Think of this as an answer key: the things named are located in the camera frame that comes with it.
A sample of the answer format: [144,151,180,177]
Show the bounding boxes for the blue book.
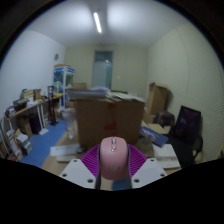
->
[139,125,169,148]

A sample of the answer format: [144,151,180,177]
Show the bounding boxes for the large brown cardboard box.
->
[75,98,146,149]

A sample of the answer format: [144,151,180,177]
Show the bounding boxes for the blue white display cabinet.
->
[53,64,76,109]

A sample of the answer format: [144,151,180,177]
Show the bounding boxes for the pink computer mouse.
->
[99,135,130,181]

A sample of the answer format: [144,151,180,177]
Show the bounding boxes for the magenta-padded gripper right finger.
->
[126,143,168,190]

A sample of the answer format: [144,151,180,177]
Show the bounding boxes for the black monitor screen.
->
[173,105,203,144]

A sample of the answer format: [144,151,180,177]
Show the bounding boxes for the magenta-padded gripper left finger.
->
[59,143,102,190]

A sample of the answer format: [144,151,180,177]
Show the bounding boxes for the door with transom window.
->
[92,50,114,90]

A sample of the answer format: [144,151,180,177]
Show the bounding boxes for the dark storage bag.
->
[154,110,176,128]

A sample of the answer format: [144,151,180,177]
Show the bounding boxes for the clear plastic container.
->
[136,136,154,156]

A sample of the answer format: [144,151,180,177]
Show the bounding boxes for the translucent plastic bag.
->
[61,108,78,133]

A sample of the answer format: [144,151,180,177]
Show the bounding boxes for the shelf unit with books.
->
[0,126,33,163]

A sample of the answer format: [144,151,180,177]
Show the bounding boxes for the black chair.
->
[168,133,204,168]

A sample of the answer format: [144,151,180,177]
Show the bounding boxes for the white paper sheet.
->
[49,143,81,157]

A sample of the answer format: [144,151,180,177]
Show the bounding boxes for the wooden side desk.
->
[4,93,64,134]

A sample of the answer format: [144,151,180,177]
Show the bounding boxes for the open brown cardboard box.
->
[146,82,170,116]

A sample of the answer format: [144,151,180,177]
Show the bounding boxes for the white book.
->
[153,143,182,170]

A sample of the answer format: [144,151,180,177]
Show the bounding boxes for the ceiling tube light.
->
[92,12,103,34]

